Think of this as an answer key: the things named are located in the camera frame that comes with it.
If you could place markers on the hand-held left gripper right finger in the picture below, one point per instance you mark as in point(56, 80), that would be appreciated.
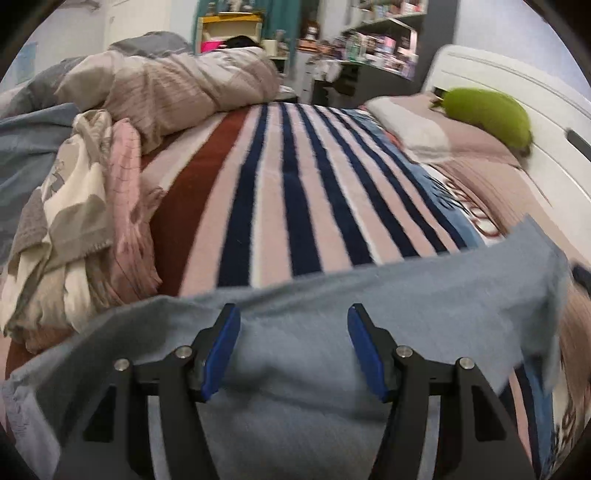
point(367, 355)

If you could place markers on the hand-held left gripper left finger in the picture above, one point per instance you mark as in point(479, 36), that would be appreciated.
point(220, 355)

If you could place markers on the light blue pants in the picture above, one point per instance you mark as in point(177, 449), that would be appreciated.
point(295, 323)

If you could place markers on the striped blanket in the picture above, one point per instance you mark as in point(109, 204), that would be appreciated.
point(295, 207)

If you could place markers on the cream and pink clothes pile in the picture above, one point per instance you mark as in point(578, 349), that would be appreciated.
point(78, 198)

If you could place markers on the pink pillow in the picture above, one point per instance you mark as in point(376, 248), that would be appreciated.
point(415, 124)

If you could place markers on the green plush pillow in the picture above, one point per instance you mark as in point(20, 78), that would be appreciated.
point(489, 115)

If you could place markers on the beige quilt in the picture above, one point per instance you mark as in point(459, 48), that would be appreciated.
point(184, 87)

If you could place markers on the grey-blue folded cloth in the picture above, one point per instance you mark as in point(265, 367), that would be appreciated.
point(23, 152)

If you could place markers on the grey shelf with boxes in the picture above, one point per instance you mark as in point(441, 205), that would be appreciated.
point(383, 46)

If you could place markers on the white headboard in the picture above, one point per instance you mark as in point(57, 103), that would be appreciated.
point(531, 87)

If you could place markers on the blue wall poster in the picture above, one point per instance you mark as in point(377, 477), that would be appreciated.
point(27, 62)

